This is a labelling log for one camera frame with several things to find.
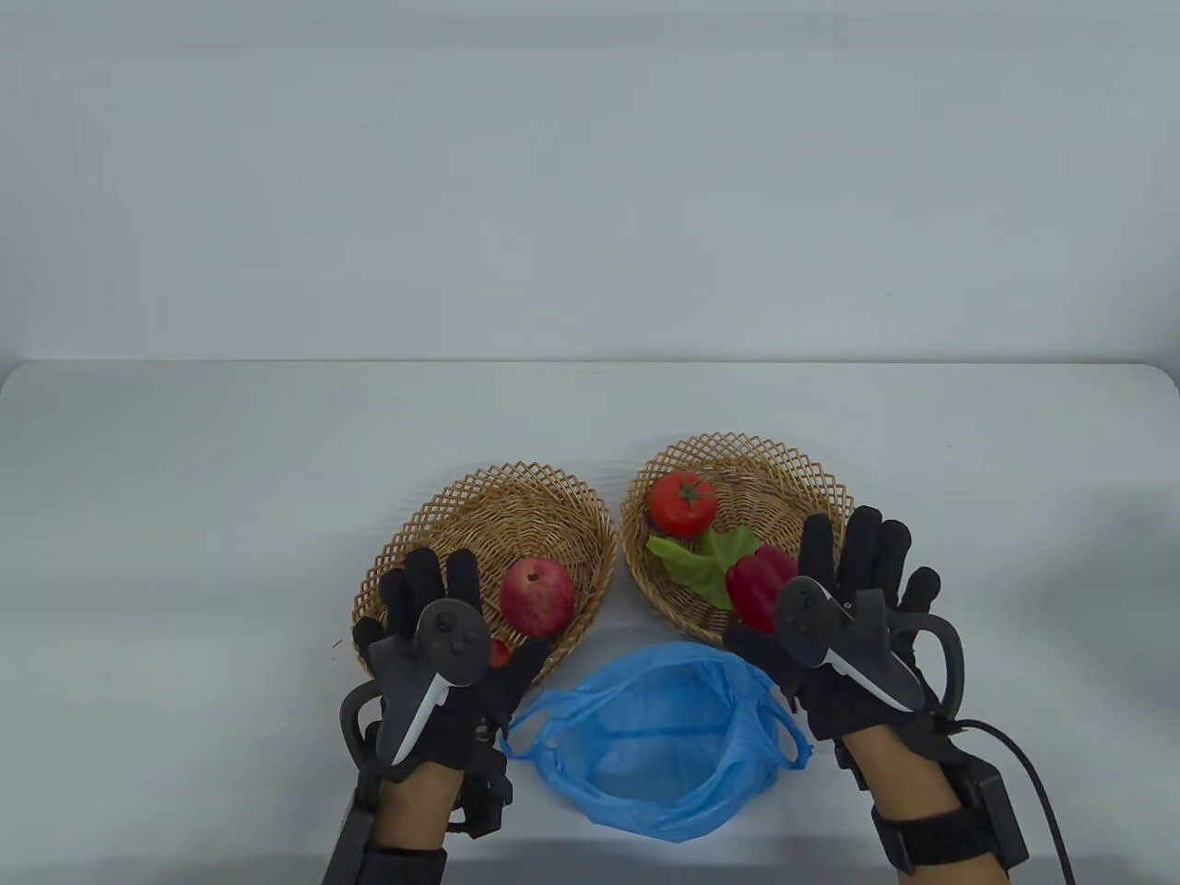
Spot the person's right hand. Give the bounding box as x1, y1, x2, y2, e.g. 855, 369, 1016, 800
722, 505, 950, 738

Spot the person's left hand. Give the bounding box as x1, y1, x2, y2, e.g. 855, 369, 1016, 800
352, 549, 554, 780

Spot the red bell pepper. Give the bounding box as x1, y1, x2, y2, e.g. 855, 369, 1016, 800
726, 544, 799, 635

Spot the large pink red apple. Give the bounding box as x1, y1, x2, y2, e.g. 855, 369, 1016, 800
501, 556, 576, 639

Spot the blue plastic bag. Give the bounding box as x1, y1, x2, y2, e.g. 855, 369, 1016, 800
502, 643, 814, 844

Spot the green lettuce leaf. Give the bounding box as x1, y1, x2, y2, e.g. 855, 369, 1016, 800
645, 525, 766, 611

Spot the red tomato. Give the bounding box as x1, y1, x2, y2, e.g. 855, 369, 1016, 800
647, 470, 718, 538

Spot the person's left forearm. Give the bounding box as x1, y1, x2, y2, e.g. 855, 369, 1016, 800
373, 765, 462, 854

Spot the person's right forearm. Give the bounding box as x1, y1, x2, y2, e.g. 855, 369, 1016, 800
844, 724, 964, 821

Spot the oval wicker basket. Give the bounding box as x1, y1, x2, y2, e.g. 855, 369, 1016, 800
352, 458, 619, 688

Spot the round wicker basket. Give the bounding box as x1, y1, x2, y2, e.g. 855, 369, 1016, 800
620, 431, 854, 646

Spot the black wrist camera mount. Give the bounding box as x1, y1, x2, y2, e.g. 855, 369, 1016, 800
452, 719, 513, 835
834, 737, 872, 794

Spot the black forearm strap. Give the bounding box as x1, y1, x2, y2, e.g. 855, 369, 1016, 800
369, 844, 448, 885
871, 802, 1010, 877

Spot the dark grey strapped box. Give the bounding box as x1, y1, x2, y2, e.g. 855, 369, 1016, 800
954, 756, 1029, 867
323, 774, 379, 885

